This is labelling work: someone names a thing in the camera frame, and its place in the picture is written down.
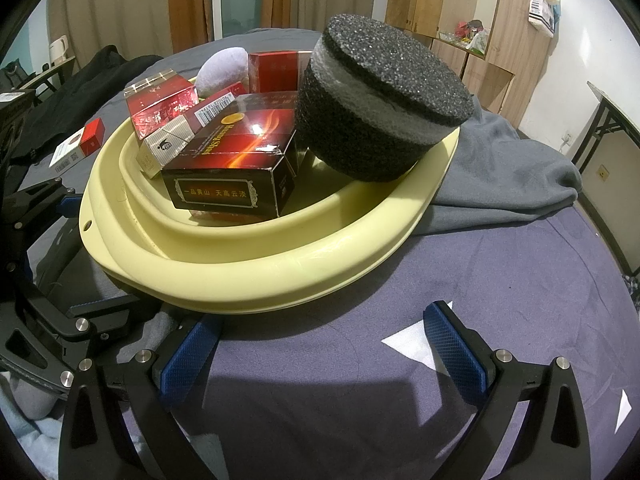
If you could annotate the black cloth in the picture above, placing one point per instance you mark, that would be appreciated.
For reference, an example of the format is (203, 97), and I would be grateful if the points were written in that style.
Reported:
(100, 70)

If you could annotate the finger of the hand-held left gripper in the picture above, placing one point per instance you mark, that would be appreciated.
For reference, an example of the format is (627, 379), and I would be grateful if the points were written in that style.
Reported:
(60, 202)
(107, 312)

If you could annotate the white wall plug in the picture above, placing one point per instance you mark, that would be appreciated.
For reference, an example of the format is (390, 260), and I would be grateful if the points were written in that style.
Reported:
(566, 140)

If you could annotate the lilac round plush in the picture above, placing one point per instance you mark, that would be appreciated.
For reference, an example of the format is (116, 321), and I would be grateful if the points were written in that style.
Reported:
(222, 70)

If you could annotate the red box with silver end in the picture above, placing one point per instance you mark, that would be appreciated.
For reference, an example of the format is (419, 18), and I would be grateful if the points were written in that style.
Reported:
(165, 145)

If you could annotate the dark red box black sides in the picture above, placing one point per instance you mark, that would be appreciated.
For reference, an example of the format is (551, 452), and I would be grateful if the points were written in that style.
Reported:
(225, 160)

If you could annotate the grey blanket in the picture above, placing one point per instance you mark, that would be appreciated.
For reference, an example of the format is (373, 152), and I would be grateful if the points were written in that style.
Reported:
(500, 170)

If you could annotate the pale yellow plastic basin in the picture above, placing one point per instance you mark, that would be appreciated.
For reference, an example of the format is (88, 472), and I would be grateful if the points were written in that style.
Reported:
(240, 280)

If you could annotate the yellow wall socket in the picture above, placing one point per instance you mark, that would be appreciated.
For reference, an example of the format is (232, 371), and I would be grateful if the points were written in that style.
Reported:
(603, 173)

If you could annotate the beige curtain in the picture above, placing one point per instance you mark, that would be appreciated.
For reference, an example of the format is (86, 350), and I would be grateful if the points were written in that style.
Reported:
(125, 0)

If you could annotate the red carton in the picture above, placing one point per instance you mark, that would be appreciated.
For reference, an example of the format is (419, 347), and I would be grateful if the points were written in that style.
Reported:
(272, 72)

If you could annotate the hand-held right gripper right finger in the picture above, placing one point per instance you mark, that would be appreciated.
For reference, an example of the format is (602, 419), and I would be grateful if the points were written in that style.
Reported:
(455, 350)

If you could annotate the red and white cigarette pack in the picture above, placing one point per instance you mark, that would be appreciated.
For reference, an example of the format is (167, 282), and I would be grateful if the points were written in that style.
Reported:
(85, 140)

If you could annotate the shelf clutter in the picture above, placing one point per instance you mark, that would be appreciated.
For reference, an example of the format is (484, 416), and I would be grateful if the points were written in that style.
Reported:
(467, 32)

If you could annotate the white kettle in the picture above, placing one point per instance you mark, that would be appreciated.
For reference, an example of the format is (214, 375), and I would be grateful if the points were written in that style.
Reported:
(59, 49)

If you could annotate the black foam cylinder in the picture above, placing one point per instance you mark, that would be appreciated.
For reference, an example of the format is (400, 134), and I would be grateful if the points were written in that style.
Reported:
(380, 110)

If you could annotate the black folding table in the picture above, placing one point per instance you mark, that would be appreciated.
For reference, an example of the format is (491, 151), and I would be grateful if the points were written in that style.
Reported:
(607, 110)

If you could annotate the red translucent case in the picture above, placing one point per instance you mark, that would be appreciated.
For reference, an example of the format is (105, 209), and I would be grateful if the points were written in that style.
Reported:
(160, 105)

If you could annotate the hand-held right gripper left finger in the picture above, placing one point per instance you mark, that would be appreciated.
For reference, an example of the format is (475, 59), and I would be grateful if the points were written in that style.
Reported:
(190, 355)

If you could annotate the white hanging bag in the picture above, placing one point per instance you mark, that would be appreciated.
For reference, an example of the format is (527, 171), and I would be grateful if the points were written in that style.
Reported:
(542, 12)

